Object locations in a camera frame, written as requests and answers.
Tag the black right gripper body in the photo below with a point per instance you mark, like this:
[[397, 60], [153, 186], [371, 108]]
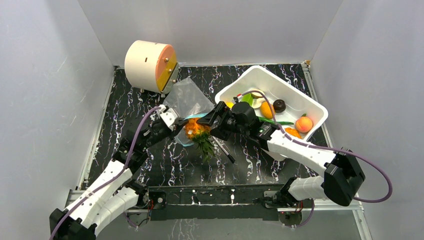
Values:
[[218, 118]]

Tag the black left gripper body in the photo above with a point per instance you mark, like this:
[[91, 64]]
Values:
[[158, 134]]

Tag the orange toy pineapple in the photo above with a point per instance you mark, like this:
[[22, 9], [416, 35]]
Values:
[[200, 135]]

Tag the clear blue zip top bag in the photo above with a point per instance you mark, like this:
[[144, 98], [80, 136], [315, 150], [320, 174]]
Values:
[[188, 100]]

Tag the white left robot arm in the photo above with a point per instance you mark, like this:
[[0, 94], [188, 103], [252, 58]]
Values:
[[114, 191]]

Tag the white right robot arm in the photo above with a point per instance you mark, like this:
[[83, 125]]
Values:
[[338, 178]]

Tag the yellow toy lemon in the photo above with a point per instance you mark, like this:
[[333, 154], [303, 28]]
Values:
[[229, 104]]

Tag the green toy chili pepper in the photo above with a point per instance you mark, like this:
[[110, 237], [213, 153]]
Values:
[[283, 123]]

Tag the green toy leaf vegetable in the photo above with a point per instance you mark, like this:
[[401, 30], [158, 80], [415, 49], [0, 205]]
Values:
[[248, 98]]

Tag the toy orange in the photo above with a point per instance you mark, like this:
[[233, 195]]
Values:
[[267, 110]]

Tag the toy mushroom slice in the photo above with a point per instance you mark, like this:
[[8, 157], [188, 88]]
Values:
[[256, 93]]

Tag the black and silver pen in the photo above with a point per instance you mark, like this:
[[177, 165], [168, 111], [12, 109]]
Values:
[[229, 156]]

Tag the dark brown toy fruit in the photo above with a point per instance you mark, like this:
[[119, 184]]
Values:
[[279, 106]]

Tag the white plastic bin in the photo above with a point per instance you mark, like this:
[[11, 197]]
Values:
[[297, 104]]

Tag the orange toy carrot piece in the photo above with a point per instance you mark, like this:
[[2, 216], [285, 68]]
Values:
[[294, 132]]

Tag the toy peach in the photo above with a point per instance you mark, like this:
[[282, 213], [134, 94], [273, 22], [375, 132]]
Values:
[[304, 124]]

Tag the cream cylindrical container orange lid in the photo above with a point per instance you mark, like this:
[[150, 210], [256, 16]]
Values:
[[151, 66]]

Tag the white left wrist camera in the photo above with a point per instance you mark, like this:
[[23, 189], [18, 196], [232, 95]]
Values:
[[168, 115]]

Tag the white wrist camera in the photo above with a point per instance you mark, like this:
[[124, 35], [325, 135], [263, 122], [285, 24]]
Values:
[[168, 115], [238, 99]]

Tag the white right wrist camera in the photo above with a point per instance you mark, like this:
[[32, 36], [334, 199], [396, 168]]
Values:
[[238, 99]]

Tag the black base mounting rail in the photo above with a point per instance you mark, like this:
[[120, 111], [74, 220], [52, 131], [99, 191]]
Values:
[[212, 202]]

